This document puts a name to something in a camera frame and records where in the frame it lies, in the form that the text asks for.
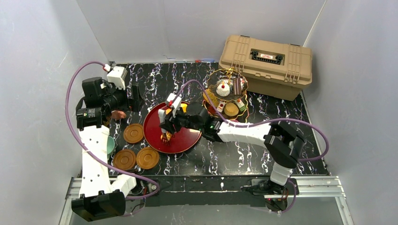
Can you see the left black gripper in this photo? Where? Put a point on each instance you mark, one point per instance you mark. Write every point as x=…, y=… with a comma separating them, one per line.
x=135, y=97

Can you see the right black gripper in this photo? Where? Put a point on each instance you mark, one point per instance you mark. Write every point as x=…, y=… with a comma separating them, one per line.
x=167, y=124

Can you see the dark red round tray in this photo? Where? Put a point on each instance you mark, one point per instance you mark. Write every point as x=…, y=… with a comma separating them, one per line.
x=179, y=142

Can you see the wooden coaster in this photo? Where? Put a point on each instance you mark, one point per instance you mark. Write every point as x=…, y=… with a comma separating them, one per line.
x=133, y=133
x=147, y=158
x=124, y=159

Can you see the mint green cup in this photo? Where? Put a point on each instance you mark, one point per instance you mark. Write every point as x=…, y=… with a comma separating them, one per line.
x=110, y=145

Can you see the large brown cookie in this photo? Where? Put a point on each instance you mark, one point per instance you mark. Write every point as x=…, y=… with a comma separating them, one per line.
x=209, y=97

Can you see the white cream puff with cherry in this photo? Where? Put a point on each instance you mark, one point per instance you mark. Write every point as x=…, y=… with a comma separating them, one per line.
x=223, y=89

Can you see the orange muffin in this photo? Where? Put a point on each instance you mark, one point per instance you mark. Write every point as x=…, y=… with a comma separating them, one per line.
x=231, y=110

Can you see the three-tier glass cake stand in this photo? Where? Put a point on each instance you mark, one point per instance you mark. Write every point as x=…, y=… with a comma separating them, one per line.
x=226, y=75

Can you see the small decorated white cake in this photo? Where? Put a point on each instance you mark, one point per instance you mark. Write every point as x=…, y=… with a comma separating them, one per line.
x=241, y=106

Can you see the chocolate layered cake slice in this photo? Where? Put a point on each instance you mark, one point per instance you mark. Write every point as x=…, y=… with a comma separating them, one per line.
x=237, y=86

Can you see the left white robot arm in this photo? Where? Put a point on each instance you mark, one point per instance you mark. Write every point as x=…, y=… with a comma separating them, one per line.
x=100, y=198

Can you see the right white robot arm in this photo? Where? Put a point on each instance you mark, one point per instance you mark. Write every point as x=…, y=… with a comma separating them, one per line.
x=282, y=141

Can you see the tan plastic toolbox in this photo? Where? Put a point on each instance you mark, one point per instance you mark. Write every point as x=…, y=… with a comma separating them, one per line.
x=273, y=69

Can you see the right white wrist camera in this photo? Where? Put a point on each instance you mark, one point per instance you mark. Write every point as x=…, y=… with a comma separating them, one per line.
x=173, y=101

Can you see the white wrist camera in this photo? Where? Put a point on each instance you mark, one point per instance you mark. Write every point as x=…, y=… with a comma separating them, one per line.
x=173, y=101
x=117, y=77

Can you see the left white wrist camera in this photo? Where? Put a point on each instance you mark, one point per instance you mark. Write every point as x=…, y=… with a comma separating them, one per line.
x=117, y=77

